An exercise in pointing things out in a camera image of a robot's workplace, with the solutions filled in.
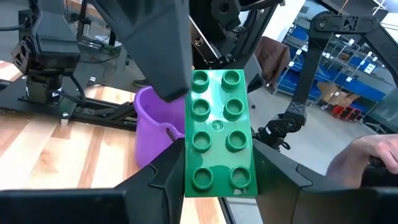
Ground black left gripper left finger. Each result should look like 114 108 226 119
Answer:
114 138 187 224

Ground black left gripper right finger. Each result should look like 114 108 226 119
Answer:
252 138 398 224

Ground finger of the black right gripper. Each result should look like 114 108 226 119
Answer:
244 54 266 94
90 0 194 103

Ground green brick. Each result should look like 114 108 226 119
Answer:
184 68 259 198

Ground brown draped cloth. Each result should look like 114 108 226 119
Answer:
254 36 292 91

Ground purple plastic bucket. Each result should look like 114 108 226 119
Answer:
133 86 187 169

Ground person's hand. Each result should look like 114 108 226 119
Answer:
325 133 398 189

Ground cardboard boxes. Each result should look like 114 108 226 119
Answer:
317 81 360 108

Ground red storage bins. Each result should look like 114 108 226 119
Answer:
331 105 361 122

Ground shelf with blue bins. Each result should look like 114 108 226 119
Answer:
273 17 396 103

